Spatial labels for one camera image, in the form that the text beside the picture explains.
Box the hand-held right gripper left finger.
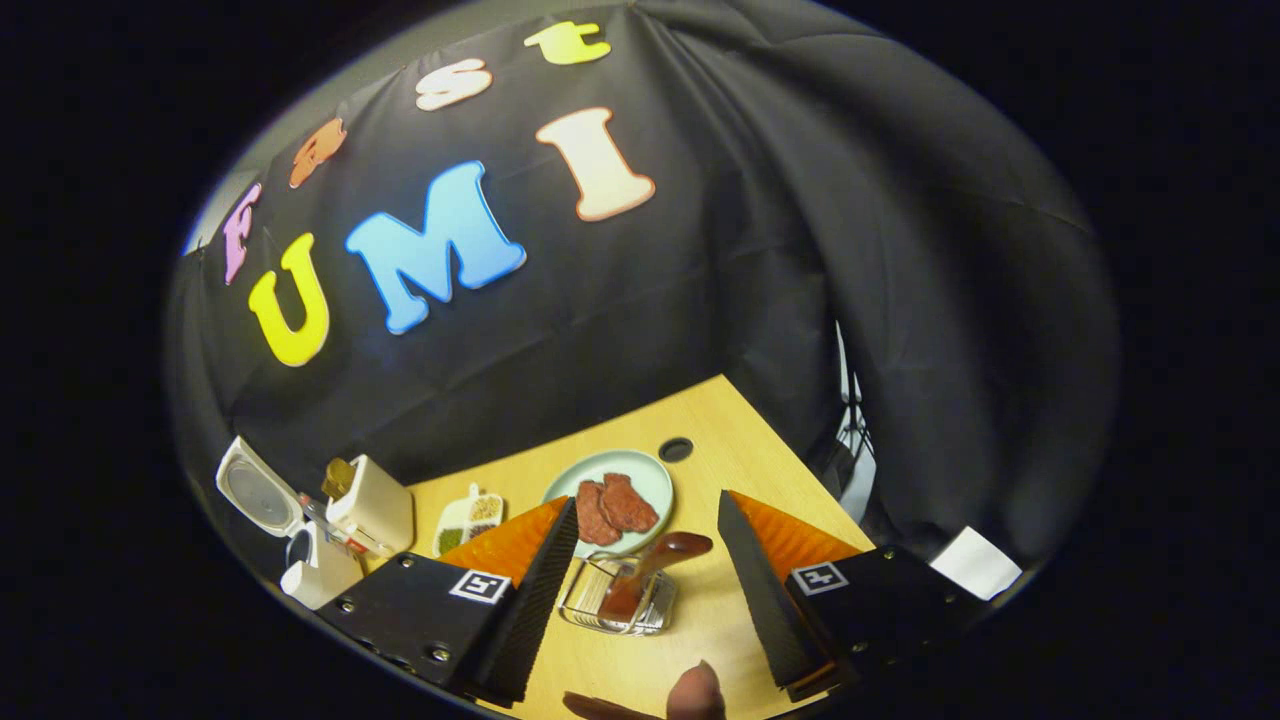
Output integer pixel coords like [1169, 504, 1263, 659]
[318, 496, 581, 706]

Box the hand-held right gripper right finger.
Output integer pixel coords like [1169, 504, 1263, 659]
[717, 490, 991, 703]

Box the wire chopstick holder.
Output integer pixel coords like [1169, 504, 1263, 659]
[558, 552, 678, 637]

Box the dark wooden spoon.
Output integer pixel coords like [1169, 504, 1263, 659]
[598, 532, 715, 623]

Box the white rice cooker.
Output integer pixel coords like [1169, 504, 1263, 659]
[215, 436, 366, 611]

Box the white divided grain tray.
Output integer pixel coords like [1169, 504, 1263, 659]
[433, 483, 506, 558]

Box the reddish brown meat piece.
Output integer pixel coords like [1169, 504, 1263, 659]
[575, 481, 623, 547]
[600, 473, 661, 534]

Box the pale green plate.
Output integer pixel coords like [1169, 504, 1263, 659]
[541, 449, 676, 558]

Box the white toaster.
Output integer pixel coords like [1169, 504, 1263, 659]
[325, 454, 416, 558]

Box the white tripod stand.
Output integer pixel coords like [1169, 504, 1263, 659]
[832, 320, 881, 526]

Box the white paper sheet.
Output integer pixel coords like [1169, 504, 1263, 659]
[928, 526, 1024, 601]

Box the clear water bottle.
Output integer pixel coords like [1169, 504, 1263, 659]
[303, 497, 369, 556]

